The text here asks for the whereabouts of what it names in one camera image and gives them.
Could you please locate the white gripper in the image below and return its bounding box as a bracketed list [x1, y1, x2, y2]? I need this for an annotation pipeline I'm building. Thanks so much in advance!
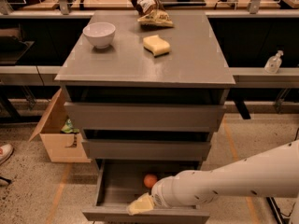
[126, 175, 187, 216]

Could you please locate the orange fruit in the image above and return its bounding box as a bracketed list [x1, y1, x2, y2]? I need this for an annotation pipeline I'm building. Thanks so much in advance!
[143, 174, 158, 189]

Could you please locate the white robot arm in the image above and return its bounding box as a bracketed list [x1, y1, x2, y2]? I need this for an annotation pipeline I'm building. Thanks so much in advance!
[127, 140, 299, 216]

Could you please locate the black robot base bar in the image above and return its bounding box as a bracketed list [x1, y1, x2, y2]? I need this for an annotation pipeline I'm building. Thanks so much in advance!
[266, 197, 287, 224]

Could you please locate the grey bottom drawer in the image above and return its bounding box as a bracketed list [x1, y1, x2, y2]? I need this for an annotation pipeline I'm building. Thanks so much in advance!
[82, 160, 209, 224]

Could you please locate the grey drawer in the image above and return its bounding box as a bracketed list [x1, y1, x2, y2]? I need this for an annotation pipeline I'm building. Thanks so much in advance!
[82, 160, 209, 224]
[82, 130, 211, 161]
[63, 85, 227, 133]

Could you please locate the grey middle drawer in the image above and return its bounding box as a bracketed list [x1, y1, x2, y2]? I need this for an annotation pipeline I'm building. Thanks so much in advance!
[82, 130, 211, 161]

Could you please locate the grey drawer cabinet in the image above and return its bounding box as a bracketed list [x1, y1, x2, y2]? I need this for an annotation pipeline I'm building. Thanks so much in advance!
[54, 10, 236, 224]

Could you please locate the grey top drawer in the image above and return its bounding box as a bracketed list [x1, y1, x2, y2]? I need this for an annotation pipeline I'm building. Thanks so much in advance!
[63, 85, 227, 133]

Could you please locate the cardboard box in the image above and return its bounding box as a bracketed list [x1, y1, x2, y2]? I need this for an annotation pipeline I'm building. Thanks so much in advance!
[29, 90, 91, 163]

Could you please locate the green item in box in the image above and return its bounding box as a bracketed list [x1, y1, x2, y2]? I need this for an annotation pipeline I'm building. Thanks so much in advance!
[61, 119, 79, 133]

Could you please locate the white sneaker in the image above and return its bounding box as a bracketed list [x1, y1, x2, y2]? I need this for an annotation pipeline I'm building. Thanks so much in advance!
[0, 144, 14, 164]

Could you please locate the yellow sponge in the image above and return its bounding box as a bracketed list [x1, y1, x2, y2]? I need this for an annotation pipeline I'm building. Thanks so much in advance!
[143, 35, 171, 57]

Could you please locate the white bowl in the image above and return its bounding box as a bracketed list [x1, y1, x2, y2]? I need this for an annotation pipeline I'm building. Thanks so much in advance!
[83, 22, 116, 49]

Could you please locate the crumpled chip bag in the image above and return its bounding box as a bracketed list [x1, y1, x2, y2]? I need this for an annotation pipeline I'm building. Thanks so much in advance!
[128, 0, 174, 27]

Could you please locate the clear sanitizer bottle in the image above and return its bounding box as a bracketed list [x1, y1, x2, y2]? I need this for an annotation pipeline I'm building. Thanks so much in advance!
[264, 50, 283, 74]

